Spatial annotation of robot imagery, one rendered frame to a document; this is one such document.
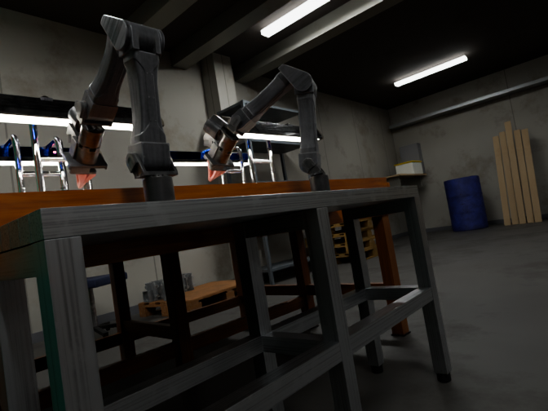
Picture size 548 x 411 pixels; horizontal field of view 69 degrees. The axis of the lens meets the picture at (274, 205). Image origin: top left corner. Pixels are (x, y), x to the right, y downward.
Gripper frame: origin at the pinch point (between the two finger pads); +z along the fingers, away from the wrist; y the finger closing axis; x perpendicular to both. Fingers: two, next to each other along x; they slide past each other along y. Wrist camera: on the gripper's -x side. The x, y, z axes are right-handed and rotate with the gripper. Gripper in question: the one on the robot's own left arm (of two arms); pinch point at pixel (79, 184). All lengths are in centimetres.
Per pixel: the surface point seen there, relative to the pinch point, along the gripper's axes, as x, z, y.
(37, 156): -29.2, 10.8, 2.5
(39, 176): -23.9, 15.3, 2.6
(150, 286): -106, 210, -132
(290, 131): -24, -9, -107
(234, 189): 18.9, -11.2, -39.6
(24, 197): 18.1, -11.8, 19.3
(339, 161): -250, 172, -562
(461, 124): -197, 38, -816
